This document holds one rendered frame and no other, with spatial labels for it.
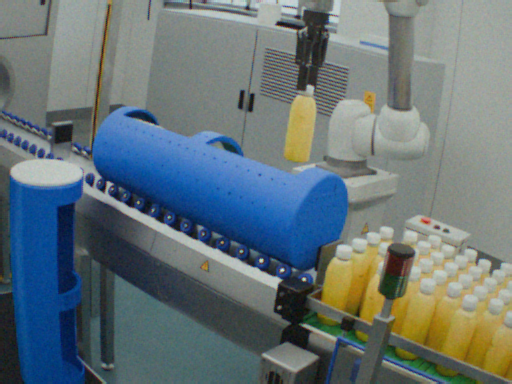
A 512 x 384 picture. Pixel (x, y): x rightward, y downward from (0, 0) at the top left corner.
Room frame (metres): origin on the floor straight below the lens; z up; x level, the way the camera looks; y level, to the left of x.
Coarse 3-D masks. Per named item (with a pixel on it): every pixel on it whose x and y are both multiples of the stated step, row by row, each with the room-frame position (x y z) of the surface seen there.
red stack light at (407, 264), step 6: (390, 258) 1.23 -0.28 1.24; (396, 258) 1.22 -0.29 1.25; (408, 258) 1.23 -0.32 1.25; (414, 258) 1.24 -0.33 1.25; (384, 264) 1.25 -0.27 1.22; (390, 264) 1.23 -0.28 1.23; (396, 264) 1.22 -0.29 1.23; (402, 264) 1.22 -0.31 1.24; (408, 264) 1.22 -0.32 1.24; (384, 270) 1.24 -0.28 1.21; (390, 270) 1.23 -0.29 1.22; (396, 270) 1.22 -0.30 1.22; (402, 270) 1.22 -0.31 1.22; (408, 270) 1.23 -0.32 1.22
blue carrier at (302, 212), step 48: (96, 144) 2.21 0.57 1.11; (144, 144) 2.08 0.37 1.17; (192, 144) 2.00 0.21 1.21; (144, 192) 2.06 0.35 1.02; (192, 192) 1.91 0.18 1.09; (240, 192) 1.81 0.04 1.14; (288, 192) 1.74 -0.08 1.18; (336, 192) 1.84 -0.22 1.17; (240, 240) 1.83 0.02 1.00; (288, 240) 1.69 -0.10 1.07
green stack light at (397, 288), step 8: (384, 272) 1.24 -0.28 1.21; (384, 280) 1.23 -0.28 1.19; (392, 280) 1.22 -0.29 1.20; (400, 280) 1.22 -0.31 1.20; (408, 280) 1.24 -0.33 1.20; (384, 288) 1.23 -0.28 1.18; (392, 288) 1.22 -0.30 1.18; (400, 288) 1.22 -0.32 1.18; (392, 296) 1.22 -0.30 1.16; (400, 296) 1.22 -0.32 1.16
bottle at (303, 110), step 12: (300, 96) 1.86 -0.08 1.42; (300, 108) 1.84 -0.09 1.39; (312, 108) 1.85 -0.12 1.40; (300, 120) 1.84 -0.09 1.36; (312, 120) 1.85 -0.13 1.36; (288, 132) 1.86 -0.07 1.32; (300, 132) 1.84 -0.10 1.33; (312, 132) 1.86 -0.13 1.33; (288, 144) 1.85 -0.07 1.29; (300, 144) 1.84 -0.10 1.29; (288, 156) 1.84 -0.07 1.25; (300, 156) 1.84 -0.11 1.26
